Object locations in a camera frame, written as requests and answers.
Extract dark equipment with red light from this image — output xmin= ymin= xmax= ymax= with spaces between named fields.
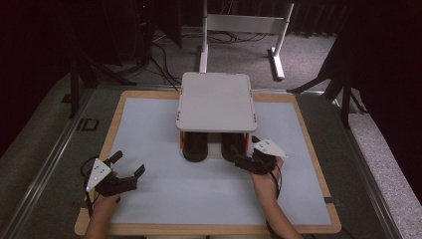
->
xmin=130 ymin=0 xmax=157 ymax=66

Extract person's left hand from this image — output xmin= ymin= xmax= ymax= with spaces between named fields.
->
xmin=90 ymin=193 xmax=121 ymax=222

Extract white desk frame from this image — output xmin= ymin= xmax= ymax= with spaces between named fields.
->
xmin=198 ymin=0 xmax=296 ymax=82

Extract white two-tier shoe rack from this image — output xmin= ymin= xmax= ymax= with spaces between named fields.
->
xmin=175 ymin=72 xmax=259 ymax=161

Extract black tripod stand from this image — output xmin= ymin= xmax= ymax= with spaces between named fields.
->
xmin=68 ymin=49 xmax=137 ymax=120
xmin=287 ymin=59 xmax=369 ymax=128

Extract right hand-held gripper cable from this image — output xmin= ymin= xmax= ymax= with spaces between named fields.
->
xmin=264 ymin=161 xmax=284 ymax=239

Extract person's right hand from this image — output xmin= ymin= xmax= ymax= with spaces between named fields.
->
xmin=249 ymin=156 xmax=285 ymax=202

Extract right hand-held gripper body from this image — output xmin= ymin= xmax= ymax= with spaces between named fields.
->
xmin=234 ymin=138 xmax=289 ymax=176

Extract black shoe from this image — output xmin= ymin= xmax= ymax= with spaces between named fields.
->
xmin=182 ymin=131 xmax=209 ymax=163
xmin=220 ymin=132 xmax=248 ymax=163

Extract black floor cables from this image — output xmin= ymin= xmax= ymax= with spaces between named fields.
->
xmin=122 ymin=29 xmax=270 ymax=93

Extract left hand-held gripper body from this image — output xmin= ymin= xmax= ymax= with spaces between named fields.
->
xmin=85 ymin=157 xmax=139 ymax=197

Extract white table mat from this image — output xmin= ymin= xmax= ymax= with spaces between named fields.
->
xmin=107 ymin=97 xmax=332 ymax=227

